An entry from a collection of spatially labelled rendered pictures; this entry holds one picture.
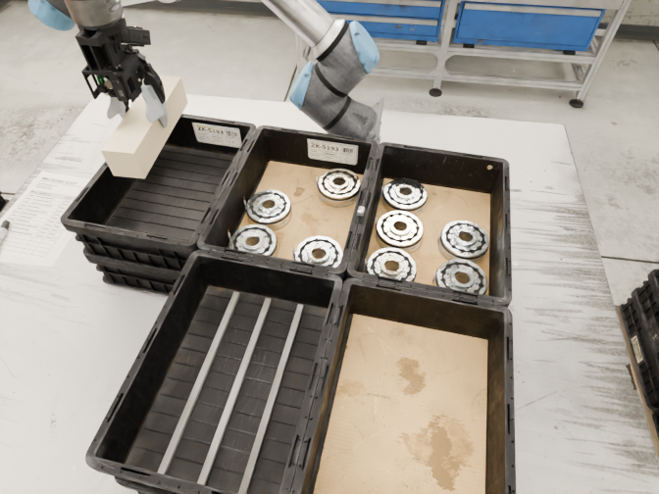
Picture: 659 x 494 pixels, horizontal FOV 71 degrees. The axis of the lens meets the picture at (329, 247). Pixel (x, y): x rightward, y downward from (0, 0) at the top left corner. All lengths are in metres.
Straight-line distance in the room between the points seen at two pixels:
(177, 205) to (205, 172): 0.12
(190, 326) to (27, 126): 2.42
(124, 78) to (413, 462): 0.77
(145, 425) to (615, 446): 0.87
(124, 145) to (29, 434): 0.60
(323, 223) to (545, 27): 2.11
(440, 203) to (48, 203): 1.07
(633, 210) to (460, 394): 1.91
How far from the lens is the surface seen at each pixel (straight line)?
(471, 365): 0.91
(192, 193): 1.18
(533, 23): 2.90
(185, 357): 0.92
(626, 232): 2.52
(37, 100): 3.44
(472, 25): 2.86
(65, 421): 1.11
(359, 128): 1.30
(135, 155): 0.89
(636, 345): 1.91
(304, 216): 1.08
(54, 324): 1.23
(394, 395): 0.86
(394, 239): 1.00
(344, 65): 1.23
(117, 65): 0.87
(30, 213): 1.51
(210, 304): 0.97
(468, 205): 1.15
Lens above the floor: 1.63
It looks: 52 degrees down
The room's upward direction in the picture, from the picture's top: 1 degrees counter-clockwise
